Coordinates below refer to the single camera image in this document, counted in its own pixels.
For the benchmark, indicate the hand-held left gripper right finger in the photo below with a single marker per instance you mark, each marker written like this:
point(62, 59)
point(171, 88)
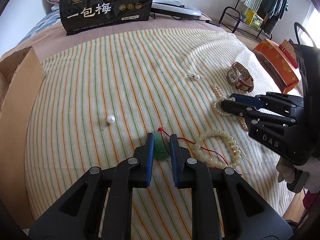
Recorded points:
point(174, 160)

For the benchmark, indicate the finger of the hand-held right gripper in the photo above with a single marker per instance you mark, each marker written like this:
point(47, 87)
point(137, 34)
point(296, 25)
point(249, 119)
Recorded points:
point(232, 107)
point(246, 100)

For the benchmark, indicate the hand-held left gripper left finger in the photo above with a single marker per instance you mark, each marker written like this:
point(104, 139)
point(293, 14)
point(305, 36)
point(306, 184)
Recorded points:
point(149, 160)

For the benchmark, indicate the pearl earring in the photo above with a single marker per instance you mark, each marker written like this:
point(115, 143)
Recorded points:
point(196, 77)
point(110, 119)

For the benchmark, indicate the cardboard box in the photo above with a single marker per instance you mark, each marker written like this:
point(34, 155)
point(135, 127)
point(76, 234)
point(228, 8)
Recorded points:
point(20, 92)

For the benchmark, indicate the person's right hand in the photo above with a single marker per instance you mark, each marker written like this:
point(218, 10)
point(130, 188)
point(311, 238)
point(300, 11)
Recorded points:
point(285, 171)

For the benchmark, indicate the orange gift box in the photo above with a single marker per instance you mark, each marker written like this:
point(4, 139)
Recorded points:
point(280, 60)

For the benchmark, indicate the brown and red card box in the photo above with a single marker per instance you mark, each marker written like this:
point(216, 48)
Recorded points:
point(288, 50)

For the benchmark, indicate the yellow box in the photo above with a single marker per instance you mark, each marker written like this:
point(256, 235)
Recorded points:
point(253, 17)

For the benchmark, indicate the black metal shoe rack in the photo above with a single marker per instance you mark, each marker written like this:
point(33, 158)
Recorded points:
point(225, 15)

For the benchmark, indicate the striped towel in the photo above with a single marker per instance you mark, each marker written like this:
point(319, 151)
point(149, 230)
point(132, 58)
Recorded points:
point(100, 80)

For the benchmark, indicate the dark green hanging clothes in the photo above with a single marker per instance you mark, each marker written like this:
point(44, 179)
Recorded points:
point(272, 0)

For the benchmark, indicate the tan blanket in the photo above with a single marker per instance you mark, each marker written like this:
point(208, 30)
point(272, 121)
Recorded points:
point(50, 45)

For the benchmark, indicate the black snack bag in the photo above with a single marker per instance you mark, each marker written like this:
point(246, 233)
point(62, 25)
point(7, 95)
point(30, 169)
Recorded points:
point(100, 10)

